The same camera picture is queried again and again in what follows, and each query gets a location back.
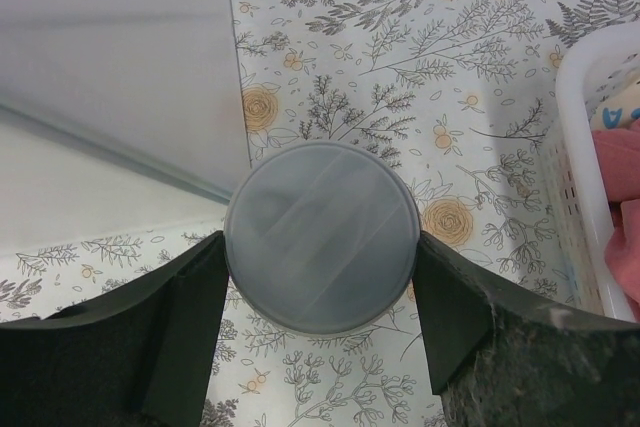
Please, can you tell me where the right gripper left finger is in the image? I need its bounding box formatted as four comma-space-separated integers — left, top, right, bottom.
1, 232, 229, 426

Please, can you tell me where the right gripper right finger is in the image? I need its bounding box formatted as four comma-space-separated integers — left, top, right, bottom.
412, 235, 639, 426

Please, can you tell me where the white plastic cube cabinet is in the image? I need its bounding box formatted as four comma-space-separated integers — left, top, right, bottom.
1, 0, 250, 253

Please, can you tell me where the red cloth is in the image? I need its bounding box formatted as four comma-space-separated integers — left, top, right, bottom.
592, 121, 639, 317

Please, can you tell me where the white laundry basket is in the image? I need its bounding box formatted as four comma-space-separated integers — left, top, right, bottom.
540, 22, 639, 321

